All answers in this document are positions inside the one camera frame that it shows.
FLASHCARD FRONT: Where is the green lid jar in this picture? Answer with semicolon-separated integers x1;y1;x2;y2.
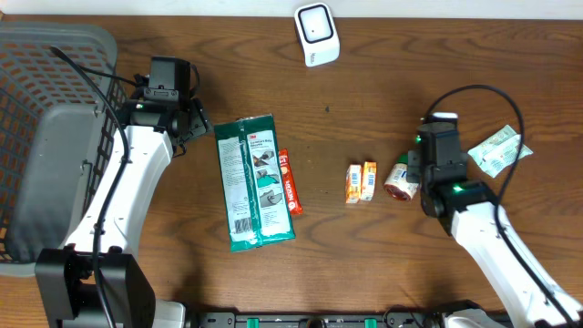
384;153;418;201

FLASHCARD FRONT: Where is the red stick sachet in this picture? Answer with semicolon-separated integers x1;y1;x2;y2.
279;149;303;215

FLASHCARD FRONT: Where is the green white package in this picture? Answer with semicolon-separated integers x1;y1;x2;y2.
215;114;295;252

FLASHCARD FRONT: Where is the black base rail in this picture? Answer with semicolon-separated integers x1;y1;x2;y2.
192;308;443;328

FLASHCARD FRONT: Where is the grey plastic basket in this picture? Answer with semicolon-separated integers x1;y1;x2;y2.
1;22;126;277

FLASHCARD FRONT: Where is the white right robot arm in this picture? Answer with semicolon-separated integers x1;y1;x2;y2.
407;120;582;327

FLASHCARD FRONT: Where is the orange small box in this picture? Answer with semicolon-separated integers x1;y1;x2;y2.
345;164;362;204
361;161;377;201

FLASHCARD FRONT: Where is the white barcode scanner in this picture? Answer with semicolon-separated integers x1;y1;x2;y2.
294;2;341;67

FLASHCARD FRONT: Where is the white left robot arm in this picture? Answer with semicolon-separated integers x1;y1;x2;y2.
35;56;212;327

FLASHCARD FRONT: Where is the mint green snack packet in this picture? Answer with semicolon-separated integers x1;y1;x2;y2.
468;125;521;178

